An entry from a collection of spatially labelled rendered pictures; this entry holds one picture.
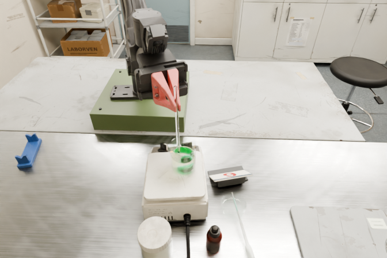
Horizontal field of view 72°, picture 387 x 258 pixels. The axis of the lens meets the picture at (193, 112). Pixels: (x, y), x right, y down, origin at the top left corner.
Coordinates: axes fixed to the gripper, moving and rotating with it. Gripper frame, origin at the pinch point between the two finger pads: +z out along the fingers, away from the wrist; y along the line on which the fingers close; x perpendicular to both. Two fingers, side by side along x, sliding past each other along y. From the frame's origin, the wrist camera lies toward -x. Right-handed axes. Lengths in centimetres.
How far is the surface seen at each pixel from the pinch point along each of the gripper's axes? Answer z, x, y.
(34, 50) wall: -222, 86, -63
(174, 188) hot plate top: 5.5, 15.8, -2.7
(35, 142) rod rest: -28.0, 25.0, -32.0
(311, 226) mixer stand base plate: 19.1, 23.1, 21.7
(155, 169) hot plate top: -0.5, 16.1, -4.9
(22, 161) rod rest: -20.9, 23.9, -34.5
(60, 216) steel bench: -2.7, 24.8, -26.1
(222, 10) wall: -253, 83, 141
